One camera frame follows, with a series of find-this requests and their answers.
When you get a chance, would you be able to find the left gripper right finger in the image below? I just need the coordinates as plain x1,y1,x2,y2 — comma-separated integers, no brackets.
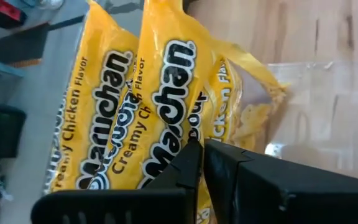
203,139,358,224

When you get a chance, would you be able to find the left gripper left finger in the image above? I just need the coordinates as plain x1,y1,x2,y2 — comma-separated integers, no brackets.
30,138,204,224

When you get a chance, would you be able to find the yellow creamy chicken ramen pack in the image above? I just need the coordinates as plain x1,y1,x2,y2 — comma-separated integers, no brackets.
103,55,147,190
44,0,140,195
137,0,288,224

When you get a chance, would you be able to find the clear plastic bin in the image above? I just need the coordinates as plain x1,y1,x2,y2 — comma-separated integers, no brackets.
259,60,358,183

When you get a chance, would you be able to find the black box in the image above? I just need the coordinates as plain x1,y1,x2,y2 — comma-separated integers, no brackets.
0,101,27,159

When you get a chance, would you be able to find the dark floor mat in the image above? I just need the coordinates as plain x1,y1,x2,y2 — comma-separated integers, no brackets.
0,23,50,68

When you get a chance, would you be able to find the red and black machine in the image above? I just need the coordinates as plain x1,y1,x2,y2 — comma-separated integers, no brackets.
0,0,27,29

